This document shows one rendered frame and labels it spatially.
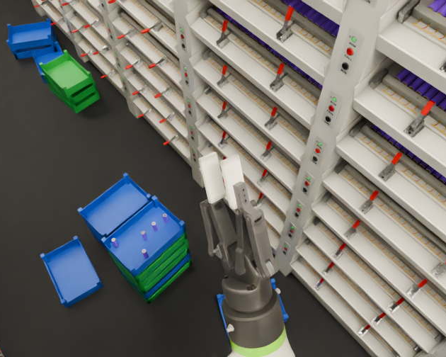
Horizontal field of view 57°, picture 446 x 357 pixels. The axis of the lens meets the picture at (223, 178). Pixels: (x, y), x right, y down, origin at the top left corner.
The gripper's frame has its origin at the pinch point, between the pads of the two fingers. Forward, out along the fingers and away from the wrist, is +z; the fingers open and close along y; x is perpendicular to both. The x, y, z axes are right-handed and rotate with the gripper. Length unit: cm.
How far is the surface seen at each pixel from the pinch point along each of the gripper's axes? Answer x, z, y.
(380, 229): -68, -46, -18
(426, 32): -56, 11, 4
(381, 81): -63, 0, -11
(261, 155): -73, -28, -69
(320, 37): -62, 13, -27
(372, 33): -51, 12, -6
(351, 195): -70, -37, -28
